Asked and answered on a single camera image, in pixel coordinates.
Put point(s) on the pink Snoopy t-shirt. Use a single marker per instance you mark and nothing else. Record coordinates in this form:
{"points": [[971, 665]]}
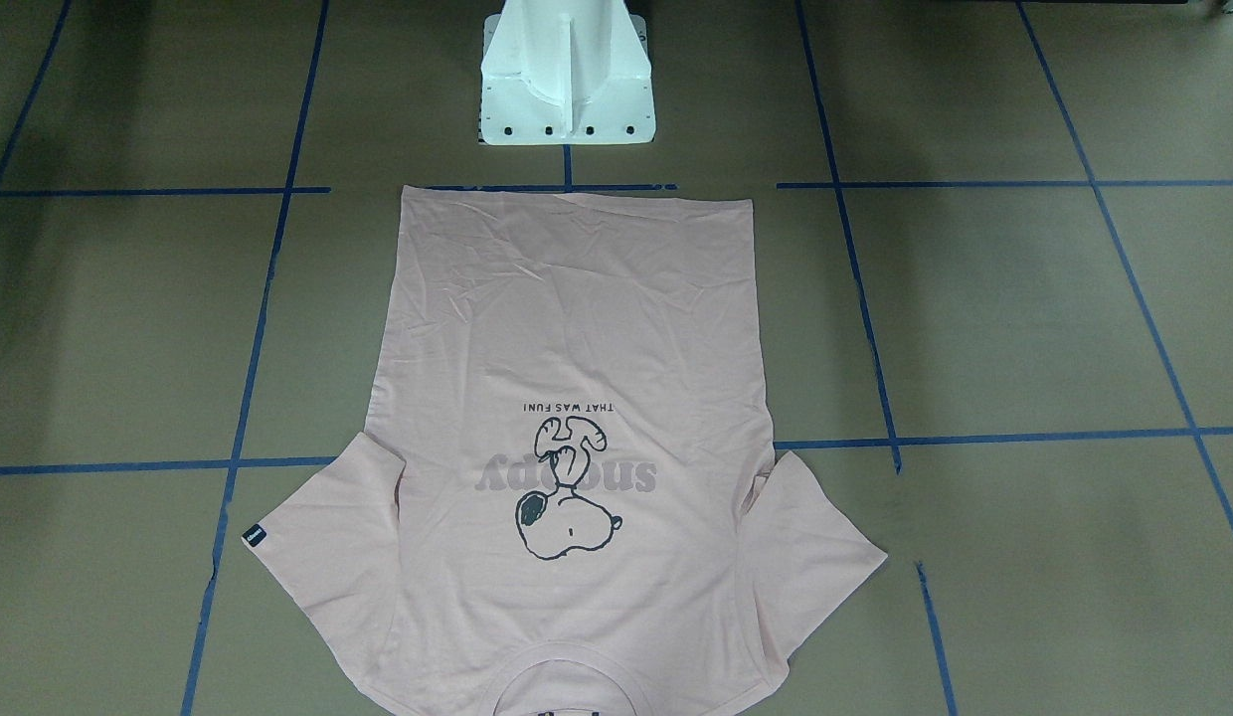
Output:
{"points": [[565, 499]]}

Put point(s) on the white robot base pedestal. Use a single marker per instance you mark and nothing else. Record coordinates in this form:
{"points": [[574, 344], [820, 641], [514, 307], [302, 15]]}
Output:
{"points": [[565, 72]]}

